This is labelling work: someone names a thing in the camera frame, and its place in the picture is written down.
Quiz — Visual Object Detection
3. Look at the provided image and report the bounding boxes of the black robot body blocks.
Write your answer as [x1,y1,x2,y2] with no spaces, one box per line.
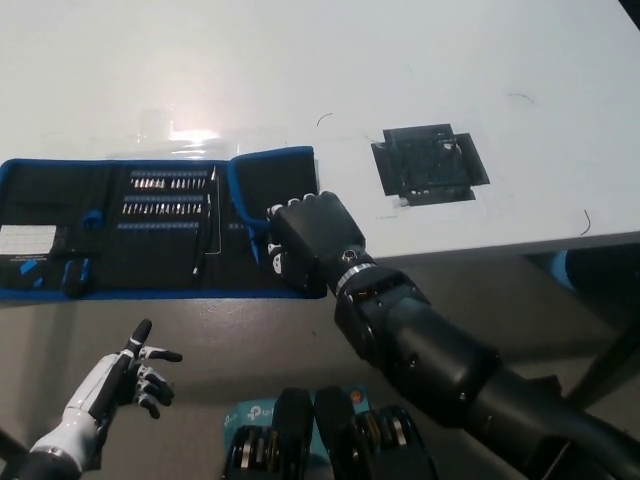
[222,385,442,480]

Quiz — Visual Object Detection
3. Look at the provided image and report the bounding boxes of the blue plastic object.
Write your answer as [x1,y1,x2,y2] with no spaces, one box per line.
[548,251,582,292]

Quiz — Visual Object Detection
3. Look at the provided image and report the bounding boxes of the white grid card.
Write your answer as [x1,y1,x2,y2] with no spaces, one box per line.
[0,224,58,254]

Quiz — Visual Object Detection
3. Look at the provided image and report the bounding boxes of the black blue handle tool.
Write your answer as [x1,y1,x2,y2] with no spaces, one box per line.
[61,256,92,298]

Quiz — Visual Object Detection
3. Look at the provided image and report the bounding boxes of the black toolkit roll blue trim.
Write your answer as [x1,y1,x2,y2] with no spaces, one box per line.
[0,144,327,304]

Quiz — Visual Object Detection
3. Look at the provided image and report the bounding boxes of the black desk leg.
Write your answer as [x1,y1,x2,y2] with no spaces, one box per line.
[563,319,640,412]

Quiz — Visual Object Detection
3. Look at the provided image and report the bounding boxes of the black floor plate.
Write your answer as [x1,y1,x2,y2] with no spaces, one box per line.
[519,373,567,404]

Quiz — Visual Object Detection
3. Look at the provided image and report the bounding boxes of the black metal tweezers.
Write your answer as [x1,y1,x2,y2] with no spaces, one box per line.
[191,194,214,277]

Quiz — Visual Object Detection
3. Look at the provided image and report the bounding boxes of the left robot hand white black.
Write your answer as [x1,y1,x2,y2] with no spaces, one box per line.
[63,319,184,427]

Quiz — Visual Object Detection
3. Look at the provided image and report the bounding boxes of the blue triangular picks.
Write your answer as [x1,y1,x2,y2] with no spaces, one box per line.
[18,261,44,287]

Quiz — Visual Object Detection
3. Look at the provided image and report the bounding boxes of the teal tp-link box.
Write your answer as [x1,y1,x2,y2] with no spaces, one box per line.
[222,387,370,457]

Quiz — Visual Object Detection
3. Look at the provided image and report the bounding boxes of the black tape square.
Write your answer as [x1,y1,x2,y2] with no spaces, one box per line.
[370,121,493,209]

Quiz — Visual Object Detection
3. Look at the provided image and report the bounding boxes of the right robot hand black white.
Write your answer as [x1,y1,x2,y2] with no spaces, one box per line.
[264,190,369,297]

